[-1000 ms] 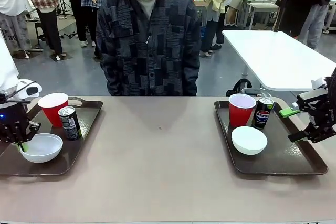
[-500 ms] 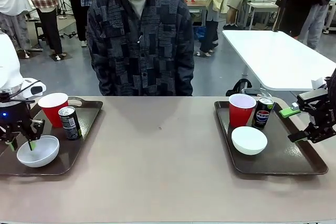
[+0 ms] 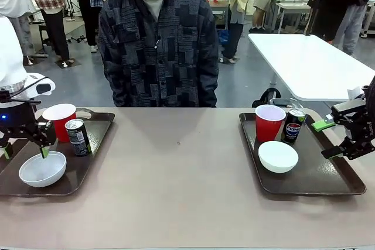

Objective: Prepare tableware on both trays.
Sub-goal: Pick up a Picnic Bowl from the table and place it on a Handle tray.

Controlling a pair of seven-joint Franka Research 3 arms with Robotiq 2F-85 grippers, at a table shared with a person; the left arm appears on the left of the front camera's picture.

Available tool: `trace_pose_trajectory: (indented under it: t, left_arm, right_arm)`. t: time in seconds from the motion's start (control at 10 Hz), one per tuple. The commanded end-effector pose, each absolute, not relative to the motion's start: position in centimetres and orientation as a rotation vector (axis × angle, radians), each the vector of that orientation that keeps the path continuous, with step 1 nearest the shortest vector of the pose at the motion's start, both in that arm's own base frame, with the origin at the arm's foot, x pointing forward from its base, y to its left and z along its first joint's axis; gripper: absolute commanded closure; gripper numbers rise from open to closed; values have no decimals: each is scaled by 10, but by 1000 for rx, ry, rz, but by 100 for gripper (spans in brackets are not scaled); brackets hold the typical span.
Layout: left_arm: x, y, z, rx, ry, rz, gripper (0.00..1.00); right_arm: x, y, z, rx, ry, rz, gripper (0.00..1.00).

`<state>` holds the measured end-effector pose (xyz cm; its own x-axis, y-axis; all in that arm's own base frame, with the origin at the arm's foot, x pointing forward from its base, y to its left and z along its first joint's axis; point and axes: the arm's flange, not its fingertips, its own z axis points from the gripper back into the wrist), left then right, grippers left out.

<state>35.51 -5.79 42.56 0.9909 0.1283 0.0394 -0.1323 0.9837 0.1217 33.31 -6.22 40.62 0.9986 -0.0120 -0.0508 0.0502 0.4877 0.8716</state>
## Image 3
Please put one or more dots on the grey background desk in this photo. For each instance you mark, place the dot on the grey background desk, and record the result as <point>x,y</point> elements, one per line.
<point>293,8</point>

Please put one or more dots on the black Pepsi can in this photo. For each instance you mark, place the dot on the black Pepsi can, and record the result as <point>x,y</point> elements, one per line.
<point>293,130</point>

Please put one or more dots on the person in dark patchwork shirt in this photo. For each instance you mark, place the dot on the person in dark patchwork shirt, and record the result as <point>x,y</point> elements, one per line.
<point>158,56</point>

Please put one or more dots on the red plastic cup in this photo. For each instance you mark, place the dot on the red plastic cup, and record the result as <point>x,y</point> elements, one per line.
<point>63,130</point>
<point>265,130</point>

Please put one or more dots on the black grey patterned can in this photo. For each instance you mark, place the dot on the black grey patterned can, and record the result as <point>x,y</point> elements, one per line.
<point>78,141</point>

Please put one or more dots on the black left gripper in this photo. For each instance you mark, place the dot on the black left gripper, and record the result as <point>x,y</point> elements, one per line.
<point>17,118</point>

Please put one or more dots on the person's right forearm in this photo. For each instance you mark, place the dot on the person's right forearm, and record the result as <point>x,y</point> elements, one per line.
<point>114,89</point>

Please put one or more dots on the black bag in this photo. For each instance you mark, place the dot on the black bag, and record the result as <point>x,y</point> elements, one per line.
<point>268,96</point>

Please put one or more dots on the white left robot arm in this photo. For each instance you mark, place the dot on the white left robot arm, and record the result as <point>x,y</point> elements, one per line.
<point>10,54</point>

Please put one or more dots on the bystander in grey top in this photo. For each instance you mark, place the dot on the bystander in grey top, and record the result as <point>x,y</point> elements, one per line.
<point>85,4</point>

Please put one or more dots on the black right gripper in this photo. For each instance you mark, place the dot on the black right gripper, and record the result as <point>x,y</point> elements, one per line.
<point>357,118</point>

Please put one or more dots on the white folding table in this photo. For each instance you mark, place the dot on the white folding table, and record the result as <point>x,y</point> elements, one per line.
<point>307,62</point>

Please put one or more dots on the white bowl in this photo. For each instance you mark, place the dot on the white bowl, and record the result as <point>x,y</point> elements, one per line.
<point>278,157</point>
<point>41,174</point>

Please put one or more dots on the brown plastic tray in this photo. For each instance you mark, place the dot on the brown plastic tray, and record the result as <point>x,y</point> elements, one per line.
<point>316,179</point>
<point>88,174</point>

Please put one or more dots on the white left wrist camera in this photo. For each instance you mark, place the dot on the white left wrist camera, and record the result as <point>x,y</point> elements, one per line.
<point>42,87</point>

